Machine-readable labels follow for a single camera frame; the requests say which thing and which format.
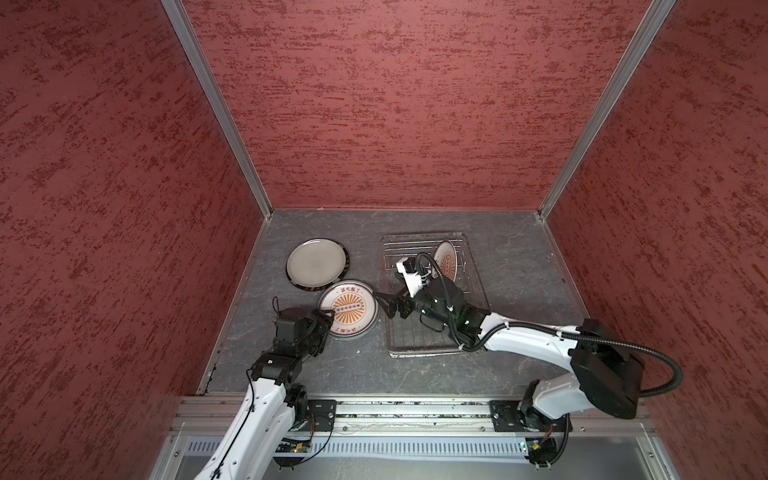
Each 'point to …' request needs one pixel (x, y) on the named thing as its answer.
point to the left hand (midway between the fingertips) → (335, 324)
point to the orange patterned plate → (355, 306)
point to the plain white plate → (316, 263)
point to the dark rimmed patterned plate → (329, 285)
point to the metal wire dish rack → (406, 335)
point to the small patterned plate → (445, 255)
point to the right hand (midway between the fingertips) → (383, 291)
